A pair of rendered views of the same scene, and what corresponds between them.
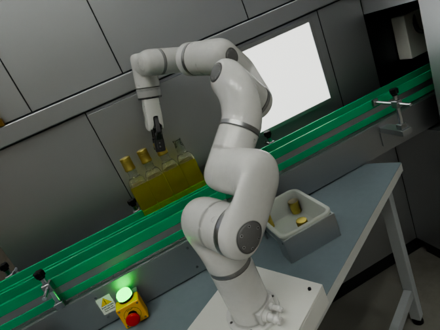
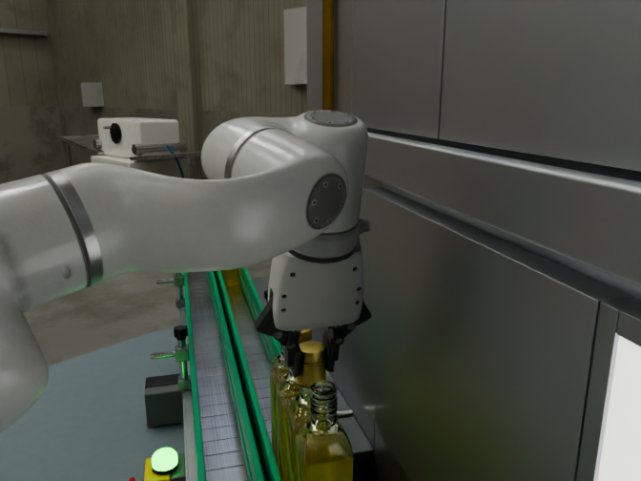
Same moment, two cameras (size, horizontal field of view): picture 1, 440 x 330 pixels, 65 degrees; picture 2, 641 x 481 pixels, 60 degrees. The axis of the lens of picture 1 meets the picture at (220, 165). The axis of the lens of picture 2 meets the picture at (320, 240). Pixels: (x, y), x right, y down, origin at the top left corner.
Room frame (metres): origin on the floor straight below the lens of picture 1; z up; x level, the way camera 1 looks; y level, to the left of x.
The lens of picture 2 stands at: (1.07, -0.44, 1.45)
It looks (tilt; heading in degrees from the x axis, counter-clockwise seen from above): 15 degrees down; 86
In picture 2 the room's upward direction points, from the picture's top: straight up
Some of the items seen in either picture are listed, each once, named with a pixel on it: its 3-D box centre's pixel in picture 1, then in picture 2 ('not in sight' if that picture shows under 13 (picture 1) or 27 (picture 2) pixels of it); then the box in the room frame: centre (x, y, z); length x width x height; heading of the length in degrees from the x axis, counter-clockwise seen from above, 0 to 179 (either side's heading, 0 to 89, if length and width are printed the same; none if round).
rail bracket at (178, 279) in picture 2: not in sight; (170, 284); (0.76, 1.03, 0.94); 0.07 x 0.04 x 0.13; 11
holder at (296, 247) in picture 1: (289, 220); not in sight; (0.95, -0.13, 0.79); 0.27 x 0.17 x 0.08; 11
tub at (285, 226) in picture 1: (293, 221); not in sight; (0.93, -0.14, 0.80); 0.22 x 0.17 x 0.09; 11
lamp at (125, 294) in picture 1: (124, 294); (164, 459); (0.86, 0.40, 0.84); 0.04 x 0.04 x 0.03
